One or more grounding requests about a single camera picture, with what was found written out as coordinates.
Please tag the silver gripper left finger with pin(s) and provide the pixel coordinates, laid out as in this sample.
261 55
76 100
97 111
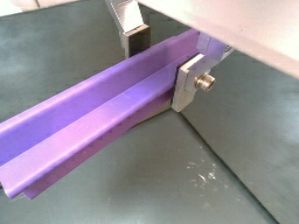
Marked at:
133 31

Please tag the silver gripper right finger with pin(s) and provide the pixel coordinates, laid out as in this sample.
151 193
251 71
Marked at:
192 78

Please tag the purple star-profile bar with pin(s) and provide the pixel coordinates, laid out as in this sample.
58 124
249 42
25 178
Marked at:
53 136

